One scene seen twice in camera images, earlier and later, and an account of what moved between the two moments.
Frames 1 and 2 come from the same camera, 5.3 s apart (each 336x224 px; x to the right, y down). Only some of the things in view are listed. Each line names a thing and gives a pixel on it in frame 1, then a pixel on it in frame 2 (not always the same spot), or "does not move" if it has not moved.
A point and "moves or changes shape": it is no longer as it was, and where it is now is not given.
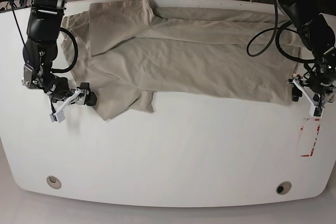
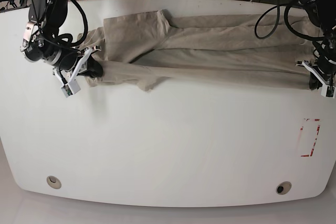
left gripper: (57, 88) → (66, 60)
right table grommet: (283, 188) does not move
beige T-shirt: (124, 51) moves or changes shape
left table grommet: (53, 182) does not move
